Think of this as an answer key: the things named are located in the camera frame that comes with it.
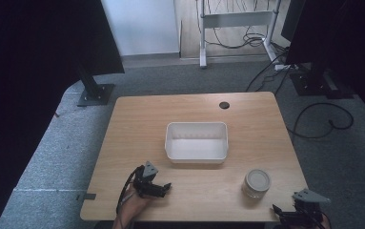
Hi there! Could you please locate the black cable bundle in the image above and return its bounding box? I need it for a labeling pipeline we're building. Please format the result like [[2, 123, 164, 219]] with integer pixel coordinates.
[[202, 0, 288, 51]]

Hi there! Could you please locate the dark table edge bracket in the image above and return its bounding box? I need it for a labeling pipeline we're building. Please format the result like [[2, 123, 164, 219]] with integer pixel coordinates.
[[75, 193, 97, 201]]

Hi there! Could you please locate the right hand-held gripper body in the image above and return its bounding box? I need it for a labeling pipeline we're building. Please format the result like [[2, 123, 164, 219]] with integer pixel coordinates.
[[284, 188, 332, 229]]

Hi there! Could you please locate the person's right hand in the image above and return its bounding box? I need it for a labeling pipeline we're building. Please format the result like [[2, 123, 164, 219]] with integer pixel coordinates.
[[321, 215, 333, 229]]

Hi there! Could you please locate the white plastic bin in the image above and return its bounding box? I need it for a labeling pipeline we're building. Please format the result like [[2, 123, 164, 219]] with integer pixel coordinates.
[[165, 121, 229, 164]]

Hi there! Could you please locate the black looped floor cable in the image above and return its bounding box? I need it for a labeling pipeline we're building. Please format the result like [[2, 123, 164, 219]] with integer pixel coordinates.
[[285, 102, 355, 140]]

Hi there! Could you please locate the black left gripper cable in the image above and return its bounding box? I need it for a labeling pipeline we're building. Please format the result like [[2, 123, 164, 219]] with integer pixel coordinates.
[[115, 165, 144, 215]]

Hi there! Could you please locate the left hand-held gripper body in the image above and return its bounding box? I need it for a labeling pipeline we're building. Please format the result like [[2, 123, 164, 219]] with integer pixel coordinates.
[[132, 160, 164, 198]]

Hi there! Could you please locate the black metal stand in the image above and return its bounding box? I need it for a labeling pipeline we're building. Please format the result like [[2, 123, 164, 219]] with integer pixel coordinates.
[[289, 61, 355, 100], [74, 61, 116, 108]]

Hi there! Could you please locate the person's left hand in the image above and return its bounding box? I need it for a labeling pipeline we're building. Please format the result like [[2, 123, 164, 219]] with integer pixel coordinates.
[[118, 185, 154, 223]]

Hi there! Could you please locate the black power strip cable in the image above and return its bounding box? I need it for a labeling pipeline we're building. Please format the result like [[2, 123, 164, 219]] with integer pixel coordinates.
[[245, 52, 291, 96]]

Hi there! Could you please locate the glass jar with grey lid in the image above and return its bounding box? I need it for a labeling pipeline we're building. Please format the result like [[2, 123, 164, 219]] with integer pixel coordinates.
[[241, 168, 272, 199]]

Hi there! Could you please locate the black curtain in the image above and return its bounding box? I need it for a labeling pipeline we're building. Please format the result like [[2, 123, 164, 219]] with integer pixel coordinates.
[[280, 0, 365, 127], [0, 0, 126, 229]]

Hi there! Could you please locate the white metal desk frame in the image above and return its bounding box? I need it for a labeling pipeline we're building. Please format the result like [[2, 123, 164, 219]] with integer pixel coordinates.
[[198, 0, 283, 70]]

